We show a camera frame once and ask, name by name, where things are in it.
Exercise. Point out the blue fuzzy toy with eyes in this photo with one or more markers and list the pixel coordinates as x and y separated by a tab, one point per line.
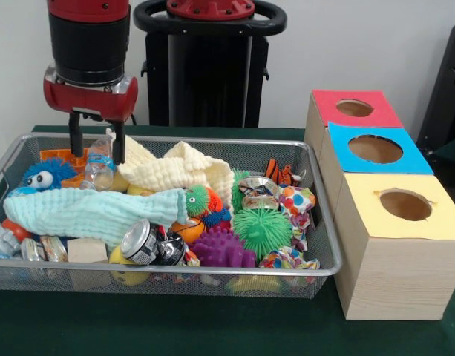
56	170

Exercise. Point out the green spiky rubber ball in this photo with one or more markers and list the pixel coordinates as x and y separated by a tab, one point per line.
260	230

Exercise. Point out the clear mesh bin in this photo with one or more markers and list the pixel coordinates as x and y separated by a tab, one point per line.
249	287

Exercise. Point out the purple spiky rubber ball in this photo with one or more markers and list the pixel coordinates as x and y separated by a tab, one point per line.
219	248

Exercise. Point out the mint green cloth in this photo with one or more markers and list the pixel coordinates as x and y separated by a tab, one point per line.
86	215

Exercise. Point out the orange striped tiger plush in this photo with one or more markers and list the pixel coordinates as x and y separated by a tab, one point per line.
283	174

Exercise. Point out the orange plastic tray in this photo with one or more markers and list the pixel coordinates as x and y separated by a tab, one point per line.
56	154

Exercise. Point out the crushed black can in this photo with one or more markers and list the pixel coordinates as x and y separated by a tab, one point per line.
141	241

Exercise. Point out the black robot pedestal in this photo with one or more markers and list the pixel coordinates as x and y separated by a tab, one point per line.
208	81

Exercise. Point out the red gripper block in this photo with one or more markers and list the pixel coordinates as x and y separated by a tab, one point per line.
90	98

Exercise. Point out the cream cloth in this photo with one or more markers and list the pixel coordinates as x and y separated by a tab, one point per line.
167	170

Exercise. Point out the green and orange puffer toy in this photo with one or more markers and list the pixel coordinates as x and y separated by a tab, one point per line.
197	196

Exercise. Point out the black standing panel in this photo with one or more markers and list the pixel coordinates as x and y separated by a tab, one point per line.
446	92

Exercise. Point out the clear plastic bottle blue label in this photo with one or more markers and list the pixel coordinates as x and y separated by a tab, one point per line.
97	174

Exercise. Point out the wooden box with three holes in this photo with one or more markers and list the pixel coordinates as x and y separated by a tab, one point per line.
394	274

